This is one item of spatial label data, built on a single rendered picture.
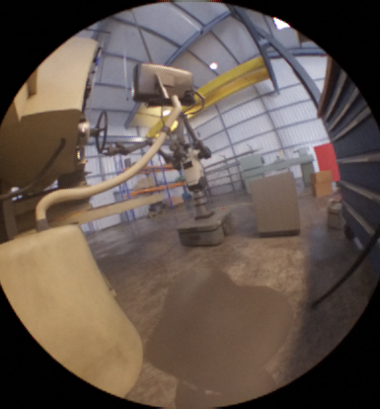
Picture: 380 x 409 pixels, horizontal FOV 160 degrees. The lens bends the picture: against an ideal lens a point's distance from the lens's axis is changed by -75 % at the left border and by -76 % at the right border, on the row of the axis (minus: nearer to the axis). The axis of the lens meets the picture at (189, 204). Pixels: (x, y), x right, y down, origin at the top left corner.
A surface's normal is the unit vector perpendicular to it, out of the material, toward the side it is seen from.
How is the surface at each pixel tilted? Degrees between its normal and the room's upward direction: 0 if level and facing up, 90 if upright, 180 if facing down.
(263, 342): 0
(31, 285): 90
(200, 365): 0
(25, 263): 90
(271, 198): 90
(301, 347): 0
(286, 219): 90
